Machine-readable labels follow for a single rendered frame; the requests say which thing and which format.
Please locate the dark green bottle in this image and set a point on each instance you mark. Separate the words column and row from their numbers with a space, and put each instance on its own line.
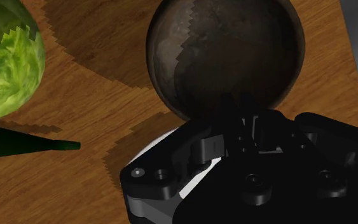
column 8, row 142

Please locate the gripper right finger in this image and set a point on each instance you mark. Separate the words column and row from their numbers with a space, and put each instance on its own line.
column 327, row 136

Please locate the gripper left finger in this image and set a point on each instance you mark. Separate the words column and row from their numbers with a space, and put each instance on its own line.
column 166, row 173

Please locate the green lettuce head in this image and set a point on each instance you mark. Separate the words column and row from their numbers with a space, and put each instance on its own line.
column 8, row 68

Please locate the dark brown bowl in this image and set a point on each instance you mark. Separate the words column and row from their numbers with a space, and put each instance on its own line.
column 228, row 52

